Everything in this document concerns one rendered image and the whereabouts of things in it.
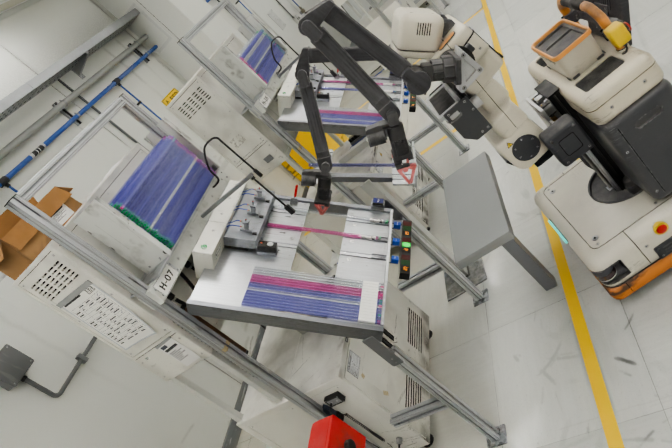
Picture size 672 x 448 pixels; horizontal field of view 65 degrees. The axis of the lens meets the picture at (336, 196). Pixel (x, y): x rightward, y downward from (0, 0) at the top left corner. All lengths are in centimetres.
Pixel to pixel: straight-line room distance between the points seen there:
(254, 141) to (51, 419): 185
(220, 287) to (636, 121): 156
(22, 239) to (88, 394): 143
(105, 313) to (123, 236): 33
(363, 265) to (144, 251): 83
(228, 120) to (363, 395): 178
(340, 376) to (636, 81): 146
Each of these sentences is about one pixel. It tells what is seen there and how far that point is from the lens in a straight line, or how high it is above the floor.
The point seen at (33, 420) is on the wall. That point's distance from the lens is 330.
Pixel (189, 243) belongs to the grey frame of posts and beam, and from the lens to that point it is 214.
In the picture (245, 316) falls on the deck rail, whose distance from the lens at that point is 196.
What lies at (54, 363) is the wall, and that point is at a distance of 341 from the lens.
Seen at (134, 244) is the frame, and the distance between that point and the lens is 204.
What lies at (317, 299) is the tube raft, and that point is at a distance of 197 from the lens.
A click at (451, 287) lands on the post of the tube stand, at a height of 1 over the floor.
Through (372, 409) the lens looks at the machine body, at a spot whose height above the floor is 38.
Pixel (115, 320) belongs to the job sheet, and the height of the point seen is 136.
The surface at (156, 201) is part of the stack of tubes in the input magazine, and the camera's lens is 212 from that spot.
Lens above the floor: 176
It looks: 20 degrees down
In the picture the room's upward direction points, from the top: 48 degrees counter-clockwise
